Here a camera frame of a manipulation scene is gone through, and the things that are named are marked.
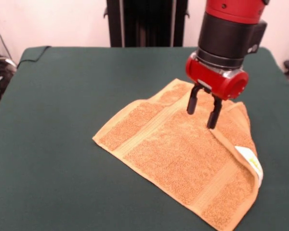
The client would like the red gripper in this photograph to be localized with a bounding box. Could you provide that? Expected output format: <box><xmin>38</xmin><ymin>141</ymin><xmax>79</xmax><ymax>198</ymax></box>
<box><xmin>185</xmin><ymin>51</ymin><xmax>250</xmax><ymax>129</ymax></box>

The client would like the orange terry towel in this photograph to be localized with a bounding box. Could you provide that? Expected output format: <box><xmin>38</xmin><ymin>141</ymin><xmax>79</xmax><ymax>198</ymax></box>
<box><xmin>92</xmin><ymin>78</ymin><xmax>264</xmax><ymax>231</ymax></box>

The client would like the dark green table cloth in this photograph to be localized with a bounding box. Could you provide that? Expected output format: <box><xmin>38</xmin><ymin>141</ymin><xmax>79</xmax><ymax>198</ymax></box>
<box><xmin>0</xmin><ymin>45</ymin><xmax>289</xmax><ymax>231</ymax></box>

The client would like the black cable bundle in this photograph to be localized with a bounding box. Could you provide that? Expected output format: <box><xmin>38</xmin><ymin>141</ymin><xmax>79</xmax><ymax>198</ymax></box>
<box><xmin>0</xmin><ymin>20</ymin><xmax>17</xmax><ymax>118</ymax></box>

